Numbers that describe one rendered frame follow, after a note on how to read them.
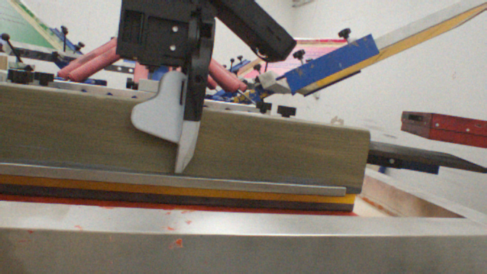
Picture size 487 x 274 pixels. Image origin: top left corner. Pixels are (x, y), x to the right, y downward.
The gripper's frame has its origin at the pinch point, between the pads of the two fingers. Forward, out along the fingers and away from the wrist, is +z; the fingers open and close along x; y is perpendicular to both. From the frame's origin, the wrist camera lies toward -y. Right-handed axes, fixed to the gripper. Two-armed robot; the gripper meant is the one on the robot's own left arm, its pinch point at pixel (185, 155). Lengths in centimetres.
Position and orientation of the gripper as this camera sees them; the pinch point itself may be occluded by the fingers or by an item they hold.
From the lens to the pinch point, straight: 34.7
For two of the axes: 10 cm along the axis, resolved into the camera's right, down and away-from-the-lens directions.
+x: 2.8, 1.4, -9.5
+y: -9.5, -1.0, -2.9
